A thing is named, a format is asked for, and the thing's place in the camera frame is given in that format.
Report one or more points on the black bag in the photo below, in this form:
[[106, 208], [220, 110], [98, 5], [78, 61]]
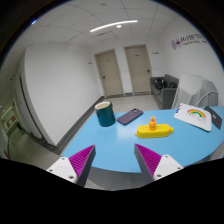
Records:
[[161, 83]]

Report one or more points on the wall logo sign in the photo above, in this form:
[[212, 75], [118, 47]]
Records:
[[186, 41]]

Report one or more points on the purple smartphone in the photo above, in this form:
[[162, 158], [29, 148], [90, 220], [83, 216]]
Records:
[[130, 116]]

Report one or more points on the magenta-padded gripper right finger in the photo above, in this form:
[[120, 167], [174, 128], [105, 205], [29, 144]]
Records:
[[150, 160]]

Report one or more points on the grey cloth-covered equipment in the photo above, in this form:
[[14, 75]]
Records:
[[191, 86]]

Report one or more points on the yellow power strip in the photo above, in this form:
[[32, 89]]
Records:
[[163, 131]]

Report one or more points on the white rainbow-print mouse pad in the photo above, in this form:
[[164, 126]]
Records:
[[195, 116]]

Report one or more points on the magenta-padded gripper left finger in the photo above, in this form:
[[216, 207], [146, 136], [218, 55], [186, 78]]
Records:
[[79, 162]]

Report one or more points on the dark green mug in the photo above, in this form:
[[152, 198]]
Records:
[[105, 116]]

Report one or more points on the round ceiling light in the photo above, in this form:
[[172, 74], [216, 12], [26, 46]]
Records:
[[119, 26]]

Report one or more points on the white metal rail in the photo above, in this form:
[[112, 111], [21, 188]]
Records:
[[207, 94]]

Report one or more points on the long ceiling light strip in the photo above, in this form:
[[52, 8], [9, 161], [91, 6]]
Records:
[[110, 25]]

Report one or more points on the beige door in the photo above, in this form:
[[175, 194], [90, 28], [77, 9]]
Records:
[[109, 74], [138, 69]]

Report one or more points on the grey sofa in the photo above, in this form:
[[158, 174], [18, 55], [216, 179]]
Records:
[[163, 97]]

